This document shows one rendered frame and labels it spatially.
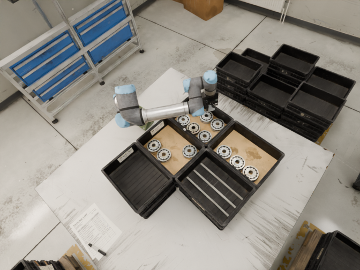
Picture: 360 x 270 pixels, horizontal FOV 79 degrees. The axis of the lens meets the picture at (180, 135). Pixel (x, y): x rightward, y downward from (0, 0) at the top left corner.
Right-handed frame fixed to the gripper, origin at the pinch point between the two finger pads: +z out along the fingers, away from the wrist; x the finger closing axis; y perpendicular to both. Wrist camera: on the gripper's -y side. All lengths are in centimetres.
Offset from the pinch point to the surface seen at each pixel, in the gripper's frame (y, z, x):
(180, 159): -19.3, 13.5, -32.9
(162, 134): -33.5, 15.8, -11.9
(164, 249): -30, 20, -89
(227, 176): 12.1, 12.3, -45.5
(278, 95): 77, 69, 53
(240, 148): 22.8, 14.4, -25.5
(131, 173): -54, 12, -42
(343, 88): 143, 70, 57
